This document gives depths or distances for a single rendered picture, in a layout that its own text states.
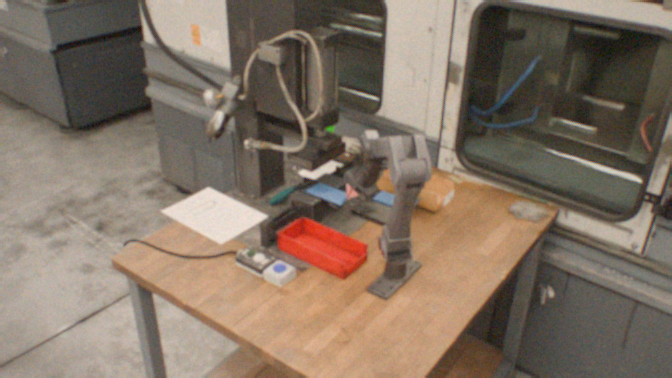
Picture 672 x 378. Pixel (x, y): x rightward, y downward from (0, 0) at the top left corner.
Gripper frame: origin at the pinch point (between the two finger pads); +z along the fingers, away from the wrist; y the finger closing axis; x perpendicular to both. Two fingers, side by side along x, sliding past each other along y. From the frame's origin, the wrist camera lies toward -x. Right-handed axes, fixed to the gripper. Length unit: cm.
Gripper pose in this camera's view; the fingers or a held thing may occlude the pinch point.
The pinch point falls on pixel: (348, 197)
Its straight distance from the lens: 194.1
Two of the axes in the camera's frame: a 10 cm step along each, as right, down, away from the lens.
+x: -5.8, 3.8, -7.2
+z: -4.4, 5.9, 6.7
